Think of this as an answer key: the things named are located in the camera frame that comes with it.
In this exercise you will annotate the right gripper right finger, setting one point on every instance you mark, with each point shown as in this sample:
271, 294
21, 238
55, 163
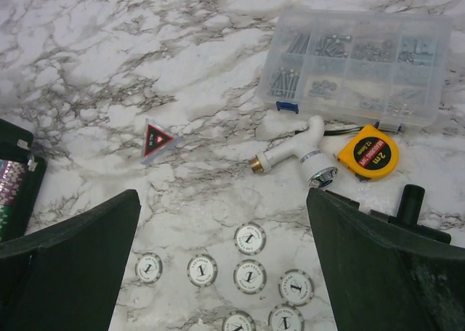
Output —
382, 277

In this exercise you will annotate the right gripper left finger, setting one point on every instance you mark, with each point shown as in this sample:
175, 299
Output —
68, 276

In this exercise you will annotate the white poker chip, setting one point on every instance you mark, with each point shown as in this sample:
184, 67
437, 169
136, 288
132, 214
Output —
250, 239
238, 320
296, 287
249, 277
149, 268
202, 270
284, 317

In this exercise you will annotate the triangular all-in button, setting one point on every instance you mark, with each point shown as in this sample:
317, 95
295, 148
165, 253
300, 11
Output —
157, 140

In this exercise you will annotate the black poker chip case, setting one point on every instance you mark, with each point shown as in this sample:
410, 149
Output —
22, 173

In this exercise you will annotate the white plastic faucet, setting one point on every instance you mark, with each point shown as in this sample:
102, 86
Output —
318, 170

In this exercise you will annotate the yellow tape measure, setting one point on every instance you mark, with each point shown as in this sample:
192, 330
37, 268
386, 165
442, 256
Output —
371, 155

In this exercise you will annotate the clear plastic screw organizer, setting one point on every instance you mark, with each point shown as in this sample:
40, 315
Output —
364, 67

